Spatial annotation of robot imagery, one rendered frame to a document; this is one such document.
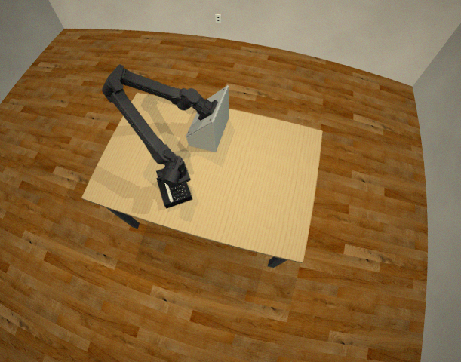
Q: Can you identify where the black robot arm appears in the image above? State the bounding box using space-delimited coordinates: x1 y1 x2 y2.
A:
102 64 218 186

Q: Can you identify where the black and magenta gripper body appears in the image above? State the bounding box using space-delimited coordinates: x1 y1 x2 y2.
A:
177 167 191 184

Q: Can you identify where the black lighting desk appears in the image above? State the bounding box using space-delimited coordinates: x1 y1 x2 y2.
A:
156 178 192 209

